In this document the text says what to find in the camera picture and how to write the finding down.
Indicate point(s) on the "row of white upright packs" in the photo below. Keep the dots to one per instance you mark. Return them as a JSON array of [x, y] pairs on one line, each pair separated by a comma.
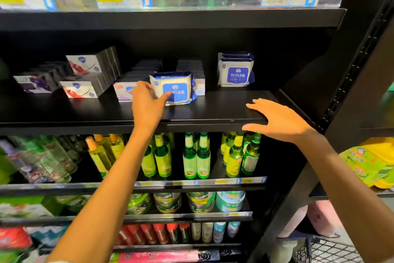
[[236, 72]]

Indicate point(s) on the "yellow detergent jug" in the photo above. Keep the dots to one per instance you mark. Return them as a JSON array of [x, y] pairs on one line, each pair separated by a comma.
[[369, 161]]

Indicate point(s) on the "person's left hand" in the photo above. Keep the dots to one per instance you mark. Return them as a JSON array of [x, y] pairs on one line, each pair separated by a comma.
[[149, 109]]

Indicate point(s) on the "green lidded wipe tub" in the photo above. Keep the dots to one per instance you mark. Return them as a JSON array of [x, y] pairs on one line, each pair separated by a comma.
[[74, 201], [167, 202], [230, 201], [201, 202], [140, 203]]

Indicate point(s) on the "long pink packet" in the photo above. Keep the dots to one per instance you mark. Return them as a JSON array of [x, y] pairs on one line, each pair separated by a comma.
[[166, 256]]

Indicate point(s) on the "row of purple soap boxes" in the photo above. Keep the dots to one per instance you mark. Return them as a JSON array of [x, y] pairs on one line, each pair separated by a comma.
[[37, 81]]

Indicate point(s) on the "cream white pouch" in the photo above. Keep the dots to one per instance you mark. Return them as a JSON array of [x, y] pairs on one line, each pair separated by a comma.
[[283, 250]]

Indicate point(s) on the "person's right hand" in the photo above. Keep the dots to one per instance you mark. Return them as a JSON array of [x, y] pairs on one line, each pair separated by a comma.
[[280, 123]]

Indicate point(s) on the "black store shelf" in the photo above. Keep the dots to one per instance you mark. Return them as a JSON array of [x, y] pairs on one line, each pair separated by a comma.
[[37, 115]]

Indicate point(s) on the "row of white small bottles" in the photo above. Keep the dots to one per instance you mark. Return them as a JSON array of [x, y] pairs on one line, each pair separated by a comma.
[[215, 231]]

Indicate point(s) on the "single blue label wipe pack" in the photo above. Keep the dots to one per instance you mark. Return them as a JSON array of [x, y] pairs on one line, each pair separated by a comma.
[[178, 90]]

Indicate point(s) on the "green white box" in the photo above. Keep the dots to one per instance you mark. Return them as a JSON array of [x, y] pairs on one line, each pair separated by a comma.
[[28, 209]]

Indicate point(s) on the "row of white pink soap boxes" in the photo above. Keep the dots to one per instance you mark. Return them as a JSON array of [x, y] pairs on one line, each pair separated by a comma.
[[123, 90]]

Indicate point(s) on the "row of white red soap boxes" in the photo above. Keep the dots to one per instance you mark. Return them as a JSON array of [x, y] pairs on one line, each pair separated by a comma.
[[83, 87]]

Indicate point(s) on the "person's left forearm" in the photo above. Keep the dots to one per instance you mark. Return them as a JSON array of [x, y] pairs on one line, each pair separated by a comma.
[[101, 204]]

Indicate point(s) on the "red snack packet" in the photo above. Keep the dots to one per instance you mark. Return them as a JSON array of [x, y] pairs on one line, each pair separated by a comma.
[[15, 238]]

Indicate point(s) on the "person's right forearm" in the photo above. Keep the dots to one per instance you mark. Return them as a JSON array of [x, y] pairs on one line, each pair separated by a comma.
[[351, 201]]

